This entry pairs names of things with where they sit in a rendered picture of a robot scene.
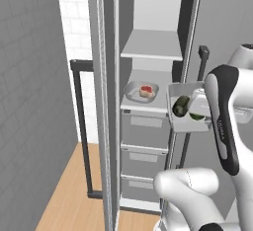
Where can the grey freezer door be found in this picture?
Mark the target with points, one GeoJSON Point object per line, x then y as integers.
{"type": "Point", "coordinates": [104, 110]}

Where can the grey fridge door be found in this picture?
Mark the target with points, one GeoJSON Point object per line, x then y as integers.
{"type": "Point", "coordinates": [224, 21]}

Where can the grey freezer cabinet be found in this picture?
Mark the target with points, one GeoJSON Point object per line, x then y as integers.
{"type": "Point", "coordinates": [194, 11]}

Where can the grey freezer rack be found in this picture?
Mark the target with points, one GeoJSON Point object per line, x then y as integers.
{"type": "Point", "coordinates": [151, 45]}
{"type": "Point", "coordinates": [158, 105]}

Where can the grey freezer drawer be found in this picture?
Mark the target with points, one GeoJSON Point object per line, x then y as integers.
{"type": "Point", "coordinates": [138, 189]}
{"type": "Point", "coordinates": [145, 133]}
{"type": "Point", "coordinates": [143, 164]}

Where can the grey meat container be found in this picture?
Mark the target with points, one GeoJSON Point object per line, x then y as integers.
{"type": "Point", "coordinates": [133, 93]}

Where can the red and tan steak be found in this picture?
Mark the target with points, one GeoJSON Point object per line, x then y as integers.
{"type": "Point", "coordinates": [146, 90]}

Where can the grey vegetable container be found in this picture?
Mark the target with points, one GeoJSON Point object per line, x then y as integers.
{"type": "Point", "coordinates": [187, 125]}

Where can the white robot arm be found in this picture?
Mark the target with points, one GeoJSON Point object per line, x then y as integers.
{"type": "Point", "coordinates": [197, 190]}

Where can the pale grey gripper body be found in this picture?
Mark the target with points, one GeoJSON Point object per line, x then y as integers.
{"type": "Point", "coordinates": [199, 103]}

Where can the dark green avocado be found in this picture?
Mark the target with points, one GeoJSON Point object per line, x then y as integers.
{"type": "Point", "coordinates": [197, 116]}

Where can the dark green cucumber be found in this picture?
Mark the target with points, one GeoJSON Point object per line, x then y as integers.
{"type": "Point", "coordinates": [181, 106]}

